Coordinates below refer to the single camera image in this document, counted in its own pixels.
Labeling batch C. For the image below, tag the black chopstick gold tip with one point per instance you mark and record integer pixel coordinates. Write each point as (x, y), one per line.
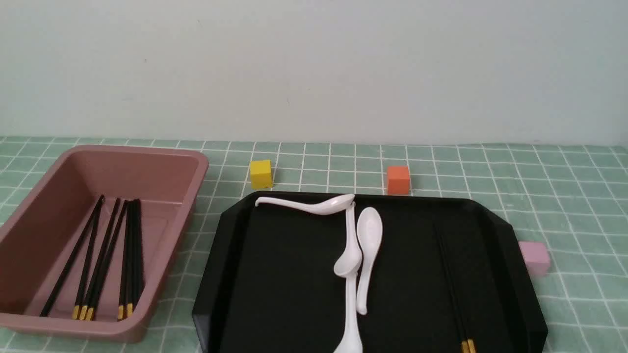
(87, 310)
(109, 254)
(91, 226)
(125, 298)
(131, 255)

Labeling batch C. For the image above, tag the white spoon middle right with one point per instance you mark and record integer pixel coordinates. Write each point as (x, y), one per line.
(370, 237)

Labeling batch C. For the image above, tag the white spoon middle left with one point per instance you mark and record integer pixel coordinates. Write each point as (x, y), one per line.
(352, 256)

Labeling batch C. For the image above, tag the pink foam cube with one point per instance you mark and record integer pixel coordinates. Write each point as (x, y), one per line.
(537, 258)

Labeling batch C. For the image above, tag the green checkered tablecloth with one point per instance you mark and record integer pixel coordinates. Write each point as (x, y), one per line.
(574, 199)

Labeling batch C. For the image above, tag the orange foam cube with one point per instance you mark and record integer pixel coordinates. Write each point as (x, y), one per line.
(398, 180)

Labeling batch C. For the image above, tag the white spoon at tray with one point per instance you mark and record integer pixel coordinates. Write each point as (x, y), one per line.
(351, 340)
(327, 207)

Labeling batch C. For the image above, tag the yellow foam cube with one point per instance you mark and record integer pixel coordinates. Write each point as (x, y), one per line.
(261, 174)

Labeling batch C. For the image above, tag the white spoon at tray bottom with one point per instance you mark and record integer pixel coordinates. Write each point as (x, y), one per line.
(351, 340)

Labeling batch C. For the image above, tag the black plastic tray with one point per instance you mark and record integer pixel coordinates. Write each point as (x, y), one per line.
(269, 285)

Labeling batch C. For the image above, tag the pink plastic bin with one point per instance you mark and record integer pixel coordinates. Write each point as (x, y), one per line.
(37, 239)

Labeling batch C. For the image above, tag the white spoon at tray top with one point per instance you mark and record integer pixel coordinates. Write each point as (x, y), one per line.
(327, 207)

